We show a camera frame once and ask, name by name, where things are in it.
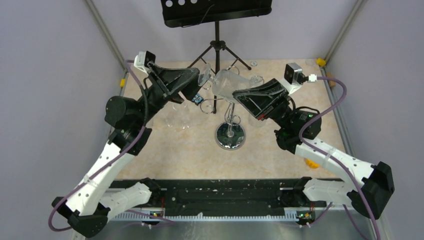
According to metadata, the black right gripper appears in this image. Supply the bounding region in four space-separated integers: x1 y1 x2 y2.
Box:
232 78 295 130

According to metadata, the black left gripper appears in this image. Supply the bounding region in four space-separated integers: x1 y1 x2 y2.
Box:
135 60 209 125

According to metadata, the clear wine glass back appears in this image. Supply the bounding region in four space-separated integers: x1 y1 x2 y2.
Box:
165 102 191 130

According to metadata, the ribbed wine glass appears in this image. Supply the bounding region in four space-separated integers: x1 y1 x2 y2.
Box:
248 115 267 128
198 63 253 103
249 75 265 88

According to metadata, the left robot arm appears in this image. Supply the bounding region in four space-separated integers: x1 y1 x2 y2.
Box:
52 60 200 239

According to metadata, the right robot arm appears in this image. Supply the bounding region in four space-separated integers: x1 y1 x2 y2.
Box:
232 79 395 219

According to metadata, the chrome wine glass rack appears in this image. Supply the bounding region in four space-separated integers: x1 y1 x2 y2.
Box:
202 68 246 150

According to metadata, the small blue black toy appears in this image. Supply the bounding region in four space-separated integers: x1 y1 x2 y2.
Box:
191 93 204 106

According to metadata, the black music stand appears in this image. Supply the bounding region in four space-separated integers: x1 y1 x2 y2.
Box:
160 0 273 115

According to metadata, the yellow red toy block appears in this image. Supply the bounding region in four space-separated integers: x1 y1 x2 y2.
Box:
304 158 320 169

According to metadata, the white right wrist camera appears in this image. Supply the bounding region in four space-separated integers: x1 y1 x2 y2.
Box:
284 62 318 95

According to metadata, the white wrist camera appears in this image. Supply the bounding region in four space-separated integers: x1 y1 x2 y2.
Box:
133 51 156 74
284 62 318 95

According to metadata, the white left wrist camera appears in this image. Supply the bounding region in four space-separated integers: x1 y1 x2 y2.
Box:
133 51 156 74

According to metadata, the yellow corner bracket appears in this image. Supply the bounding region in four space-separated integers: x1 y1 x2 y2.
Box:
315 58 327 67

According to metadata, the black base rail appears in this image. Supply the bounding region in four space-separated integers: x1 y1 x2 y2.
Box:
121 178 333 227

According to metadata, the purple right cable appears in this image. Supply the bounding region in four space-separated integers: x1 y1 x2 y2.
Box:
298 76 382 240

